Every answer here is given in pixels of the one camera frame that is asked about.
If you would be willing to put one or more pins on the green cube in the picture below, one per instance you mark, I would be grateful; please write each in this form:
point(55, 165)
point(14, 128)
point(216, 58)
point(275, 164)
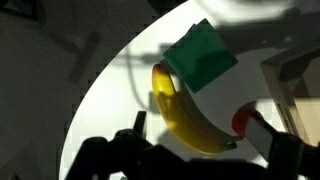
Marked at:
point(201, 55)

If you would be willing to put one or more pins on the yellow banana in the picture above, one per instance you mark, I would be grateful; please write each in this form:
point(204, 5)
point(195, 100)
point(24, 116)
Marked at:
point(181, 116)

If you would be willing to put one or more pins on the small red cylinder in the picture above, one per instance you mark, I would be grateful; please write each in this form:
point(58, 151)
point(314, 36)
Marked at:
point(239, 120)

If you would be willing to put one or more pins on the wooden slatted tray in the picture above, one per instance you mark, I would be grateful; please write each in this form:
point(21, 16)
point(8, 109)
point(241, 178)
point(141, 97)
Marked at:
point(300, 100)

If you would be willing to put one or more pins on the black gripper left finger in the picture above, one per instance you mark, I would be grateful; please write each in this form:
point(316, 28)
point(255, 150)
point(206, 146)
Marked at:
point(110, 153)

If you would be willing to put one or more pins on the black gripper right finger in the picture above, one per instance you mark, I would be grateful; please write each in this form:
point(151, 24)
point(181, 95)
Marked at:
point(286, 150)

